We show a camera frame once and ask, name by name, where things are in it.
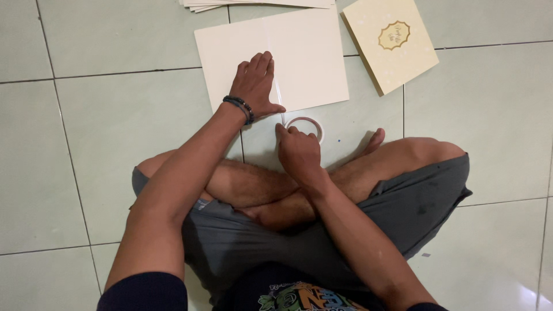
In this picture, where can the stack of gold emblem covers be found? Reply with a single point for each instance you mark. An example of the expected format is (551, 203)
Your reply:
(389, 64)

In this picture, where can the stack of plain cream sheets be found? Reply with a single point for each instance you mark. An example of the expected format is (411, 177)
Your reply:
(216, 4)

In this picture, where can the person's left leg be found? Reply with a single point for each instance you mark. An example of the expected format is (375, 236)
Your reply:
(246, 181)

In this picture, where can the grey shorts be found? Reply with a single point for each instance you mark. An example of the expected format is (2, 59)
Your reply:
(242, 255)

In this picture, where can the black graphic print shirt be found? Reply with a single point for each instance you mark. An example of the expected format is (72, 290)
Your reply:
(302, 298)

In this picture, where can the person's left hand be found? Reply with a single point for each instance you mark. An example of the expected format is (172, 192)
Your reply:
(252, 88)

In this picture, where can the plain cream card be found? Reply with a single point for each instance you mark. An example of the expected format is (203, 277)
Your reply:
(311, 64)

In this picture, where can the person's right hand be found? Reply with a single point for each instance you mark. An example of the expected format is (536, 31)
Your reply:
(300, 153)

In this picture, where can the person's leg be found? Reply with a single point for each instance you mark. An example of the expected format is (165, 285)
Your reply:
(246, 181)
(389, 166)

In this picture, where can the double-sided tape roll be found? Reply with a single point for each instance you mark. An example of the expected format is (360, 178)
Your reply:
(316, 124)

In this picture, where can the person's right leg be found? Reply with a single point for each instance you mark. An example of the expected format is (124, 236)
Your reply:
(389, 166)

